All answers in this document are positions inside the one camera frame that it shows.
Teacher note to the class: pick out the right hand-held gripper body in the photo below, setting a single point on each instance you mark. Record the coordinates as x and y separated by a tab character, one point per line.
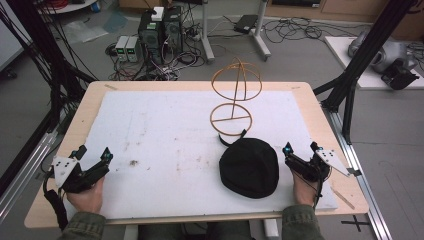
310	170

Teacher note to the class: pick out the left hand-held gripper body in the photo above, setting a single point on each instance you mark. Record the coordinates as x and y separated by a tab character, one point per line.
66	171

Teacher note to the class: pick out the black hat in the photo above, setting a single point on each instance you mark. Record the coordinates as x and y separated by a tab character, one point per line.
250	168

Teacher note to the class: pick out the wooden hat stand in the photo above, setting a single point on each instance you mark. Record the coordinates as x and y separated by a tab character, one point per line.
236	85

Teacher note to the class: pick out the person's right hand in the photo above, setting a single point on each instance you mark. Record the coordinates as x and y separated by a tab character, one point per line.
302	191

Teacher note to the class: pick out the person's left hand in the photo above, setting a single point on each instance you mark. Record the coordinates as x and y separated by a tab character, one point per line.
86	200

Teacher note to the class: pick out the strip of tape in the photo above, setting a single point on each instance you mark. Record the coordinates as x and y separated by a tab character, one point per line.
343	199
111	87

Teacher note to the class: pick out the wooden table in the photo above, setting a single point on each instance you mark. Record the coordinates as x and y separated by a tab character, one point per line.
346	196

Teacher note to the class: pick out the white table mat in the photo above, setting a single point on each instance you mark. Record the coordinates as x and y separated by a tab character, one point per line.
166	150

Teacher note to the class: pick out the white table leg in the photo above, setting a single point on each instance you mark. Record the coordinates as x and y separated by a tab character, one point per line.
271	229

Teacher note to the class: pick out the white platform board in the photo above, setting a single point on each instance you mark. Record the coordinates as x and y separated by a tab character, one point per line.
340	53

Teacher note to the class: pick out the grey power supply unit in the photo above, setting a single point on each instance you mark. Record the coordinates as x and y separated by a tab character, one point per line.
121	49
132	50

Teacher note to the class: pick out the black device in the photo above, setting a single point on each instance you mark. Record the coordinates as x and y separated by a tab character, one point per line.
398	76

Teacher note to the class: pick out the white stand leg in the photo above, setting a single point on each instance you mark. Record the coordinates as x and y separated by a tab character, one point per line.
207	40
260	36

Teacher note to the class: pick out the person's legs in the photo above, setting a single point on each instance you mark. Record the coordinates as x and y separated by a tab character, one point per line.
200	231

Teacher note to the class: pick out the grey robot head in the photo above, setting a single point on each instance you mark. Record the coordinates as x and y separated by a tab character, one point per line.
390	53

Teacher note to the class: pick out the black computer tower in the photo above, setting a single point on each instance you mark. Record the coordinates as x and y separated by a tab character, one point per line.
151	40
173	30

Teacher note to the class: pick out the clear plastic sheet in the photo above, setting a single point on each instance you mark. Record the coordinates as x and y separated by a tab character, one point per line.
90	28

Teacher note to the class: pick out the black flat box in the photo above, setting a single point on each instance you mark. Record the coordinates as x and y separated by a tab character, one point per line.
246	23

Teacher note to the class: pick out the white box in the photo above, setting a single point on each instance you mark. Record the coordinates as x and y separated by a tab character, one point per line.
158	13

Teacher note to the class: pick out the aluminium rail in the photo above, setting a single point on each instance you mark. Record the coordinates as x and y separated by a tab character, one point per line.
363	186
23	173

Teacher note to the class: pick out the black metal frame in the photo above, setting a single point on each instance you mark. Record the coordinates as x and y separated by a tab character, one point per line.
363	56
40	50

